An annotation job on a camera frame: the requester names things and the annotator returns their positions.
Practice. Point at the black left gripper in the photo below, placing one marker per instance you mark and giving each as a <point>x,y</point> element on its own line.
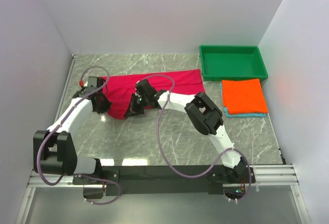
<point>100,101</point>

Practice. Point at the green plastic bin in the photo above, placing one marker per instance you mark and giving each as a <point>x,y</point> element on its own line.
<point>224,62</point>

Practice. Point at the crimson red t shirt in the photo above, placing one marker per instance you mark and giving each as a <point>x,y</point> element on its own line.
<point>120,88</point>

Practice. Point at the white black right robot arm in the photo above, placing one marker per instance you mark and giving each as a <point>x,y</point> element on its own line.
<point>205,116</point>

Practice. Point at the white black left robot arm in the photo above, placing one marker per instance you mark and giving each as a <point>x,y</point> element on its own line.
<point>54,153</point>

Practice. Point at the folded orange t shirt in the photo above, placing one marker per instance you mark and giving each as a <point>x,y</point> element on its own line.
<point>244,95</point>

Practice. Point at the aluminium front rail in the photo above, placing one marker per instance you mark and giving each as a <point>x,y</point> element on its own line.
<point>265,175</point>

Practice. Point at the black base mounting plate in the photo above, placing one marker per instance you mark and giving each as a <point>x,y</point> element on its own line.
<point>161,179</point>

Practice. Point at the folded light blue t shirt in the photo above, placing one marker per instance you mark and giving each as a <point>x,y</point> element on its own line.
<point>244,115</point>

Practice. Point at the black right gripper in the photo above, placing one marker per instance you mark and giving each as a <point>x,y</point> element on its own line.
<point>137,105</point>

